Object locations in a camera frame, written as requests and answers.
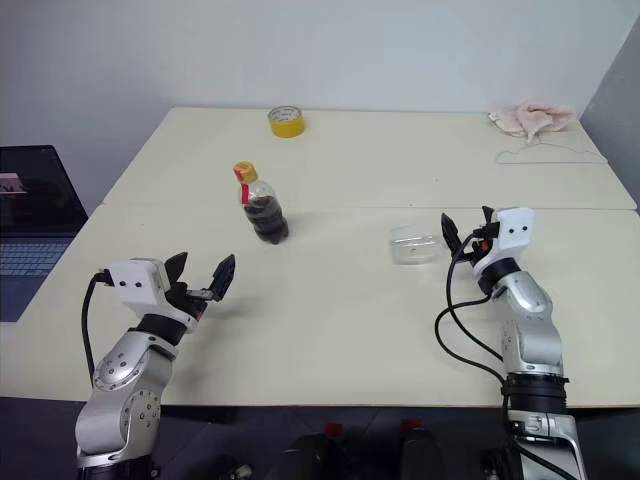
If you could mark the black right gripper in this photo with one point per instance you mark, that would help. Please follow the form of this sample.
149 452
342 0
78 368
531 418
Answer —
475 245

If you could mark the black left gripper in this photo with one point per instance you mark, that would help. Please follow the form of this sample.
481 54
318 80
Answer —
187 297

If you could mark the clear wine glass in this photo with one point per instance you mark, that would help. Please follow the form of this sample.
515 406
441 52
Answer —
415 245

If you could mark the cola bottle with red label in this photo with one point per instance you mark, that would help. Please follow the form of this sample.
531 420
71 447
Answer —
267 220

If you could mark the yellow bottle cap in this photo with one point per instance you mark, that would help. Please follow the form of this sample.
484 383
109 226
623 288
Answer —
245 171

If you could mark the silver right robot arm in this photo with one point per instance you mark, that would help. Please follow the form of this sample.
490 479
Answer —
535 320

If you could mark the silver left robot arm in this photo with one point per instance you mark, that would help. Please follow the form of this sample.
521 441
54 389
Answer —
125 365

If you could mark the crumpled pink cloth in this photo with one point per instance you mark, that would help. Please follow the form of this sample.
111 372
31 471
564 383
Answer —
530 117

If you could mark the yellow tape roll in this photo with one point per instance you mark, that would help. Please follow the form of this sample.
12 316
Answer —
286 124

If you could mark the dark open laptop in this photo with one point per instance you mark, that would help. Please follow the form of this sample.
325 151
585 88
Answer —
40 200

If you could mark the dark bottle with red cap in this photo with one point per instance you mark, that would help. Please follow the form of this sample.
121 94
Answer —
320 450
417 450

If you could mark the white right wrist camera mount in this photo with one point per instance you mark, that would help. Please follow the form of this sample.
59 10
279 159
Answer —
515 235

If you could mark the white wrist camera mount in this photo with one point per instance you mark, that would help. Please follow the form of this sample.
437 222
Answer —
515 235
137 287

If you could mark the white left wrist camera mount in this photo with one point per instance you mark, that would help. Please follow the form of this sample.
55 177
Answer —
137 287

